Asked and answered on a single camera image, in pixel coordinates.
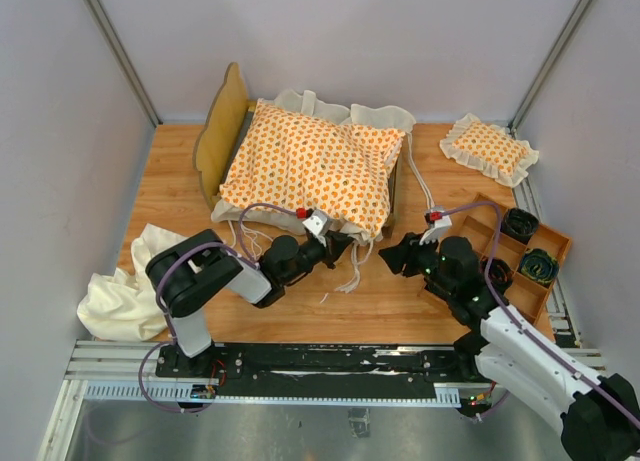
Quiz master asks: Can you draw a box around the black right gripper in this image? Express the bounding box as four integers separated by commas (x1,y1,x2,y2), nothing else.
378,228,455,295

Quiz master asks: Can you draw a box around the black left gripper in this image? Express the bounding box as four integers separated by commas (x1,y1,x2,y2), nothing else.
281,230,354,285

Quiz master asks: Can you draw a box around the duck print bed cover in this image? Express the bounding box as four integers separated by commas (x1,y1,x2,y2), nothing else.
211,89,416,249

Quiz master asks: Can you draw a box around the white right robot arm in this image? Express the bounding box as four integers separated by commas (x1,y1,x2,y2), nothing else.
379,233,639,460

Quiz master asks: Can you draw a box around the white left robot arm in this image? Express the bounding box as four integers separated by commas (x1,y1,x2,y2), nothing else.
145,229,351,377

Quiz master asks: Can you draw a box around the dark rolled sock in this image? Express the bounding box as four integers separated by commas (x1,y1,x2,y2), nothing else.
518,248,559,288
501,208,540,244
480,257,514,295

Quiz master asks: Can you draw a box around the dark rolled sock upper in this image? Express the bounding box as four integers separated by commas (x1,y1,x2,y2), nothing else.
501,208,540,244

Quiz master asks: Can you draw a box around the wooden compartment organizer box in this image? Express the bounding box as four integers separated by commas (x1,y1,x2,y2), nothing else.
454,193,572,328

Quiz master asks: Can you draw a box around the duck print small pillow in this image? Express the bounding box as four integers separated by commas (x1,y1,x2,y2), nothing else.
439,113,539,188

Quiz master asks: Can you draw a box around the cream cloth pile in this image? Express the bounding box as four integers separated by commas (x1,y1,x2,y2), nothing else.
77,224,186,342

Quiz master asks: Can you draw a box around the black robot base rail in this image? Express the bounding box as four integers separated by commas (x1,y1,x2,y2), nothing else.
70,341,611,407

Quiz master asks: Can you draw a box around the wooden pet bed frame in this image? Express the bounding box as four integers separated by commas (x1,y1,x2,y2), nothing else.
193,62,416,221

